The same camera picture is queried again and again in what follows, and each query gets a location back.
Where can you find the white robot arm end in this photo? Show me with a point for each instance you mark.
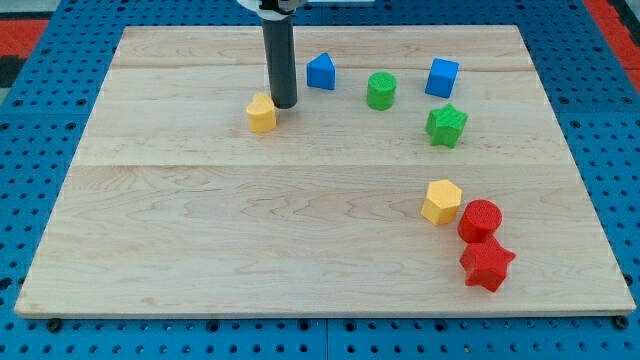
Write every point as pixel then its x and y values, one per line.
pixel 272 10

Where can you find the green cylinder block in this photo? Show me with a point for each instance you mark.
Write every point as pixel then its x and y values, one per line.
pixel 381 87

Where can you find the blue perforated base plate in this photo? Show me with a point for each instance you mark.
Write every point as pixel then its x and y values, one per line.
pixel 49 102

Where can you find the red cylinder block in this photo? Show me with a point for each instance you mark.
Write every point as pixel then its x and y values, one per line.
pixel 480 219

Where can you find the light wooden board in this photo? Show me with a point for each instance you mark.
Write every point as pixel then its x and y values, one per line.
pixel 173 208

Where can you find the green star block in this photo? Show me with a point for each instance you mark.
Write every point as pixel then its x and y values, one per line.
pixel 445 125

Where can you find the yellow hexagon block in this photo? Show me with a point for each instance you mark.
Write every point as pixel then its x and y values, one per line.
pixel 442 201

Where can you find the red star block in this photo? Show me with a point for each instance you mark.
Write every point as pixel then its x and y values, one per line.
pixel 486 263

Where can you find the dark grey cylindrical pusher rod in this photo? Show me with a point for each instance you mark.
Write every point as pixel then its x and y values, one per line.
pixel 280 57

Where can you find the blue cube block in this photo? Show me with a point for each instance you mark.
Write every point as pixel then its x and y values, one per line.
pixel 441 78

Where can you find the blue triangle block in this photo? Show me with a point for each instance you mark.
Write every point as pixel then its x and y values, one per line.
pixel 321 72

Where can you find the yellow heart block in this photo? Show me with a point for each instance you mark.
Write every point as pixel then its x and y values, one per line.
pixel 261 114

